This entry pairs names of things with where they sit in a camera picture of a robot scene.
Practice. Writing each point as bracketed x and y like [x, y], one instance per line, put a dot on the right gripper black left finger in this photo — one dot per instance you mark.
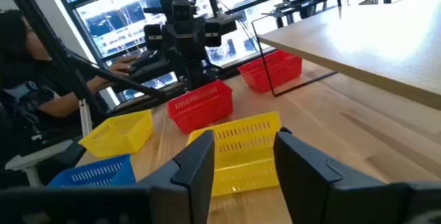
[186, 182]

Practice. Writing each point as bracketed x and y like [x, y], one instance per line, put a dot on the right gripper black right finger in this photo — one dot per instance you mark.
[303, 175]

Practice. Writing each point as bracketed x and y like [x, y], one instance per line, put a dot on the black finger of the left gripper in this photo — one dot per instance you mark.
[153, 38]
[213, 33]

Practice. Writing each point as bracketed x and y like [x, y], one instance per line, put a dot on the yellow plastic basket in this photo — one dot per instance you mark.
[244, 162]
[117, 138]

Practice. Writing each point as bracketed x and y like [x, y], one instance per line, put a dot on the red plastic basket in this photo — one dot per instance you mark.
[200, 108]
[286, 67]

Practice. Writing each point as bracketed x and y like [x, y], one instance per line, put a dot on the blue plastic basket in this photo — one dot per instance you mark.
[93, 174]

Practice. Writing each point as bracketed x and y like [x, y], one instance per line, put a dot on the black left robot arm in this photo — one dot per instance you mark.
[198, 76]

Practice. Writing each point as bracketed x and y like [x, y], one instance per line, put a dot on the person's hand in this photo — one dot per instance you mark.
[122, 67]

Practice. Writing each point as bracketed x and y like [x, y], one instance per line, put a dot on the person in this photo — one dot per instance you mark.
[34, 72]

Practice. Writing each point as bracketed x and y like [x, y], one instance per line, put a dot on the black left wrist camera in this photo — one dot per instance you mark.
[182, 13]

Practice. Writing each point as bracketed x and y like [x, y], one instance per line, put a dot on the window with black frame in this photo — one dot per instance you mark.
[113, 20]

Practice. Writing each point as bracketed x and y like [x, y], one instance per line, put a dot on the black frame strut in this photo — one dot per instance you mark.
[51, 45]
[120, 79]

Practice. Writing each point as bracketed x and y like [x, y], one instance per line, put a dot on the white metal bracket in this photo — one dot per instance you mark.
[85, 120]

